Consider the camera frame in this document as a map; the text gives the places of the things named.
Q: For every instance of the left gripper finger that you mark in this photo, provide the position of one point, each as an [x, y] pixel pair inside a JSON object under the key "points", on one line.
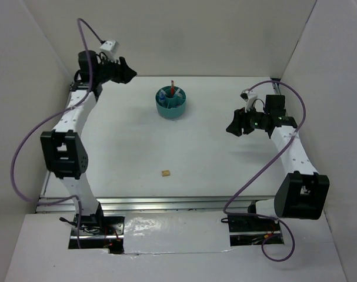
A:
{"points": [[123, 66], [127, 75]]}

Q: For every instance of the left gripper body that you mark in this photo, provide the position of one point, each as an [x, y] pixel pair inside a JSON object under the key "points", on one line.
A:
{"points": [[110, 71]]}

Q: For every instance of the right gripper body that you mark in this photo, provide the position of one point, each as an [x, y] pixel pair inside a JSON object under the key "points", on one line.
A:
{"points": [[256, 120]]}

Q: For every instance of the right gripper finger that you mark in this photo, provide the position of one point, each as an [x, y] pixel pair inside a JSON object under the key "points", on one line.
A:
{"points": [[239, 115], [235, 128]]}

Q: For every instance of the clear glue bottle blue cap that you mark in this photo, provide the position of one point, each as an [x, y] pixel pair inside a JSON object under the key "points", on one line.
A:
{"points": [[161, 97]]}

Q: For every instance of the red pen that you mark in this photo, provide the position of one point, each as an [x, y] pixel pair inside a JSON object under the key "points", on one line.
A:
{"points": [[172, 88]]}

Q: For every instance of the blue clear pen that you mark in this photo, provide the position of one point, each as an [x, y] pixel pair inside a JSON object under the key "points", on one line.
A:
{"points": [[178, 93]]}

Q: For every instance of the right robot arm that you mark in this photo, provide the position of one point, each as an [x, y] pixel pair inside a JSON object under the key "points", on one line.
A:
{"points": [[303, 191]]}

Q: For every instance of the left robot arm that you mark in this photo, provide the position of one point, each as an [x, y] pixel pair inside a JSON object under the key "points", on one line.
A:
{"points": [[63, 150]]}

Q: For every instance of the teal round divided organizer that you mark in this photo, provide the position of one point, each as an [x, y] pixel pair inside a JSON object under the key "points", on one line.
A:
{"points": [[169, 110]]}

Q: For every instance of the small brown eraser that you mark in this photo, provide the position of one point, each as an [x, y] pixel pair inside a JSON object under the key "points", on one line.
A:
{"points": [[165, 173]]}

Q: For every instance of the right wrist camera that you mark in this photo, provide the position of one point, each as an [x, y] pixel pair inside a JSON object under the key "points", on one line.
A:
{"points": [[249, 97]]}

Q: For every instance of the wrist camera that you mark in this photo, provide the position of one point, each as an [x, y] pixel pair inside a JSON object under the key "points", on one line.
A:
{"points": [[249, 97], [109, 48]]}

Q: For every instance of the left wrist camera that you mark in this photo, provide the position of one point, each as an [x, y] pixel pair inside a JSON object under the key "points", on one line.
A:
{"points": [[109, 48]]}

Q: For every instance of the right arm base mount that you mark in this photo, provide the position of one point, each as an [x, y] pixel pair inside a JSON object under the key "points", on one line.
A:
{"points": [[250, 230]]}

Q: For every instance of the aluminium rail frame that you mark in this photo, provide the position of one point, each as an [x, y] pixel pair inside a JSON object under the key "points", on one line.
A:
{"points": [[129, 144]]}

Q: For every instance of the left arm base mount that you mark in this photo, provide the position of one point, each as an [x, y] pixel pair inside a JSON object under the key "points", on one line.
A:
{"points": [[109, 236]]}

